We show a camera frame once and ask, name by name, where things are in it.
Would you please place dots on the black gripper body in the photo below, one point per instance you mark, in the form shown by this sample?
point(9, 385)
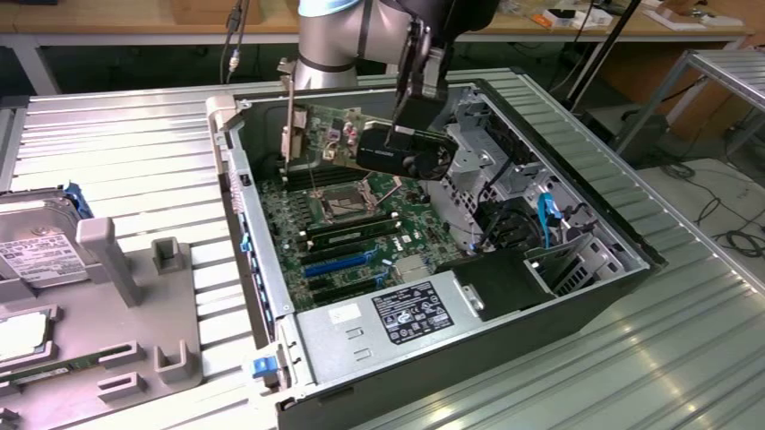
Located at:
point(408, 112)

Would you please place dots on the black Nvidia graphics card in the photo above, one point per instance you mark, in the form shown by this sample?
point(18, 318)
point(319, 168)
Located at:
point(382, 157)

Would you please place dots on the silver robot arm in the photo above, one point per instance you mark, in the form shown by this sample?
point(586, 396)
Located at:
point(328, 40)

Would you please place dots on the metal disk bay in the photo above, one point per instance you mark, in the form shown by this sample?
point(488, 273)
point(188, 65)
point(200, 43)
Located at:
point(471, 161)

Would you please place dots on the CPU socket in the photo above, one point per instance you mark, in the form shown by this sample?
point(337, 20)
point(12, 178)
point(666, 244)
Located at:
point(343, 203)

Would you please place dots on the green Dell motherboard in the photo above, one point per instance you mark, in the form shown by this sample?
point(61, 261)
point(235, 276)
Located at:
point(418, 233)

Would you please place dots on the orange and white box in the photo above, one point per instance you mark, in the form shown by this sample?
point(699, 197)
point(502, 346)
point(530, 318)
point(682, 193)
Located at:
point(567, 19)

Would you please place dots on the silver chipset heat sink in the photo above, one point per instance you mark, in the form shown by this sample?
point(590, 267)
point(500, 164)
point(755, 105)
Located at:
point(411, 269)

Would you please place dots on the black pole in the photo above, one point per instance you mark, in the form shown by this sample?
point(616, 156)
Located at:
point(603, 49)

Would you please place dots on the blue expansion slot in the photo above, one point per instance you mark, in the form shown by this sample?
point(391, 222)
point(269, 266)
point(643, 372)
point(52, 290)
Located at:
point(333, 265)

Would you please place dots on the blue slot clip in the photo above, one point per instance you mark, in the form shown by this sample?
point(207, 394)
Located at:
point(241, 246)

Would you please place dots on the black plastic shroud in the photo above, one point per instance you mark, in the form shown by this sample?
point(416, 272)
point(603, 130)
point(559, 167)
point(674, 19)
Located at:
point(495, 286)

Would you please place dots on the silver disk tray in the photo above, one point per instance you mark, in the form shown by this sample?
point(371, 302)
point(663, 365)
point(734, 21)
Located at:
point(574, 269)

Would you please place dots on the white flat box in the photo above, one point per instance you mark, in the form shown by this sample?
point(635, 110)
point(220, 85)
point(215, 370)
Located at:
point(671, 18)

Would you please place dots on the grey power supply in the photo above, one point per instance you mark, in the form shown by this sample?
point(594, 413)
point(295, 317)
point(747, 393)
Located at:
point(340, 331)

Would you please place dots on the wooden workbench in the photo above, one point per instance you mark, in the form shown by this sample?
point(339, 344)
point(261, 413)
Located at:
point(118, 24)

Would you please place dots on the open black PC case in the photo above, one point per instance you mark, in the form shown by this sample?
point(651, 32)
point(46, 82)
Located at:
point(538, 340)

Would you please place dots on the metal slat side table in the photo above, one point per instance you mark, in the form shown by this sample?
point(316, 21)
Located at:
point(734, 67)

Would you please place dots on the blue case latch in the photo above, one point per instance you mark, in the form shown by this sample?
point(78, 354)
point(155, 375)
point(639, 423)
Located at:
point(263, 368)

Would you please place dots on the grey parts rack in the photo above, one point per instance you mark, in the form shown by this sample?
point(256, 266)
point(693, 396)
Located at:
point(149, 313)

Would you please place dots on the hard disk with blue carrier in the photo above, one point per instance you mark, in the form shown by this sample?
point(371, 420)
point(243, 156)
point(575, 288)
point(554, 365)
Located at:
point(36, 242)

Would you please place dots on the silver CPU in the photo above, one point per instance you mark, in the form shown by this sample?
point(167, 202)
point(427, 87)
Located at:
point(20, 336)

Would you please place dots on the green RAM stick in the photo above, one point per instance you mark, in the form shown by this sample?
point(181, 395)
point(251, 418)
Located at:
point(53, 367)

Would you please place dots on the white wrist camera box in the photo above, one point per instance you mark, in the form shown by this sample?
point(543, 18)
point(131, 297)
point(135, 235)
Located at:
point(431, 74)

